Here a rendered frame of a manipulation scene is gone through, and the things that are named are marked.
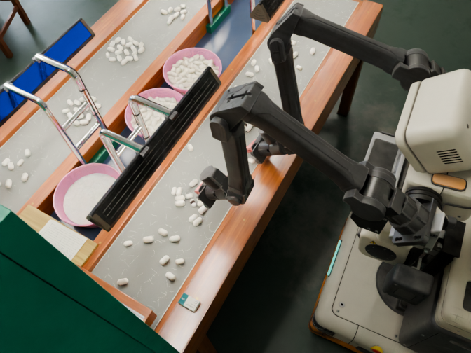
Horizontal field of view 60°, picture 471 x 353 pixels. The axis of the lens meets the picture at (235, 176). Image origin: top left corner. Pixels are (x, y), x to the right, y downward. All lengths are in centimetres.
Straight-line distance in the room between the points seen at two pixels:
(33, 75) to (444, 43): 272
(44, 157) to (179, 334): 91
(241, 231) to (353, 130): 143
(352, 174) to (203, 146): 85
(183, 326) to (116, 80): 114
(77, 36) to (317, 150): 109
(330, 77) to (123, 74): 93
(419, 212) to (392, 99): 195
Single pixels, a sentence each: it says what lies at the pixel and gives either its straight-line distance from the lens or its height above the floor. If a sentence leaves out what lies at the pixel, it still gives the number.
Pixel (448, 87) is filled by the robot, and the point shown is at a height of 137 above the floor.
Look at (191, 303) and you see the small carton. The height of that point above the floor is 79.
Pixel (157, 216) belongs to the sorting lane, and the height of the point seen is 74.
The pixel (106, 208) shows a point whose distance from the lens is 117.
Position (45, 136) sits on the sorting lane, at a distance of 188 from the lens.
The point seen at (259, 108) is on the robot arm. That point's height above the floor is 142.
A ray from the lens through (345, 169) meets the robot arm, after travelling 92.
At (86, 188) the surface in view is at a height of 74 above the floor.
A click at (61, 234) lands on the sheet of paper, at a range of 156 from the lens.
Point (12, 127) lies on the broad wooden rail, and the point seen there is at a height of 77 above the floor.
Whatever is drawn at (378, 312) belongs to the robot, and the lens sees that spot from 191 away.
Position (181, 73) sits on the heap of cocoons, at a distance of 192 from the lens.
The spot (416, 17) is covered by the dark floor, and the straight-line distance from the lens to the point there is 355.
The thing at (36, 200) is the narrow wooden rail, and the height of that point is 77.
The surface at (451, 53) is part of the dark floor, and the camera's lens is 333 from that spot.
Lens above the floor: 207
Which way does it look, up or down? 59 degrees down
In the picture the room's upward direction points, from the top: 6 degrees counter-clockwise
